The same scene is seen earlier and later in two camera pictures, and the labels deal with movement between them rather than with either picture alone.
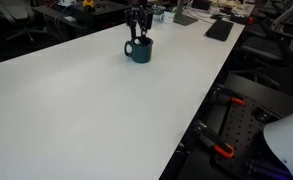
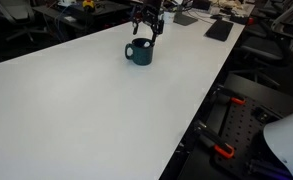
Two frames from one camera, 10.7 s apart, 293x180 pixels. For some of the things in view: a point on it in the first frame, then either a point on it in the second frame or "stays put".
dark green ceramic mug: (140, 49) stays put
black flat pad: (220, 30) stays put
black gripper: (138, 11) -> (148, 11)
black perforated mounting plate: (243, 129) stays put
